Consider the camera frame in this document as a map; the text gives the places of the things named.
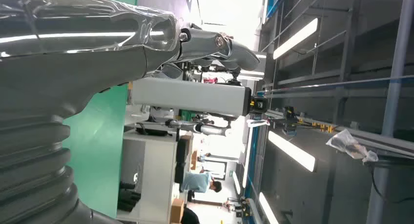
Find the grey white machine stand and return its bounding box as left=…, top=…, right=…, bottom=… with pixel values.
left=127, top=77, right=269, bottom=120

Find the white cabinet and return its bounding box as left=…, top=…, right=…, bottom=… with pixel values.
left=120, top=130, right=183, bottom=224

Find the person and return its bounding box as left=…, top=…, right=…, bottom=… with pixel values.
left=180, top=170, right=223, bottom=194

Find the small brown cardboard box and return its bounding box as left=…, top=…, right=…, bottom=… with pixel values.
left=169, top=198, right=186, bottom=224

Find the long ceiling light panel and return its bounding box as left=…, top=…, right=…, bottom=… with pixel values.
left=258, top=192, right=279, bottom=224
left=268, top=130, right=316, bottom=173
left=272, top=17, right=320, bottom=61

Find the clear plastic bag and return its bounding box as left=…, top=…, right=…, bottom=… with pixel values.
left=326, top=129, right=379, bottom=164

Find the grey metal pole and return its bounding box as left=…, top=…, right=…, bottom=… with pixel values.
left=366, top=0, right=414, bottom=224

